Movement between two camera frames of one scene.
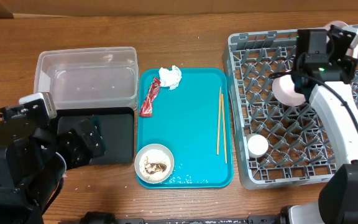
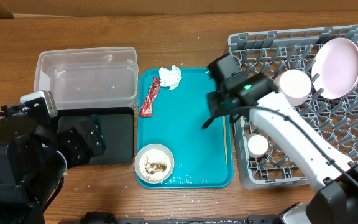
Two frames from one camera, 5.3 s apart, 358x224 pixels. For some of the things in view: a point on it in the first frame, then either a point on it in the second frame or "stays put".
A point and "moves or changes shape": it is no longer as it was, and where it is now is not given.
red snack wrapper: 146,109 stays put
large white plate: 352,51 moves or changes shape
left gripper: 81,154 stays put
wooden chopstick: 223,111 stays put
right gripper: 349,63 → 217,111
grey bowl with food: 154,163 stays put
